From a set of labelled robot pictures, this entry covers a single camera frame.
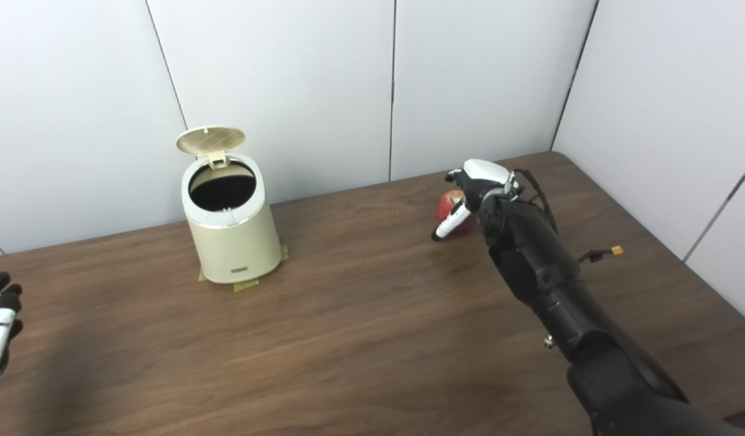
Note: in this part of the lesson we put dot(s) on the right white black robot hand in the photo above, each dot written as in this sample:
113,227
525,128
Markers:
484,175

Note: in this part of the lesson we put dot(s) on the red apple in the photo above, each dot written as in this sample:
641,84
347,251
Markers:
448,206

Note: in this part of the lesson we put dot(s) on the cream round bin lid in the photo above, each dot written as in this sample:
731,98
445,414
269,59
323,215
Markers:
210,140

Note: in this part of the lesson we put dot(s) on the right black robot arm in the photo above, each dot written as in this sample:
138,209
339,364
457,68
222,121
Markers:
548,272

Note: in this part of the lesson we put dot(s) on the cream-colored bin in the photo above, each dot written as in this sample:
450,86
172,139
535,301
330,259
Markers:
233,248

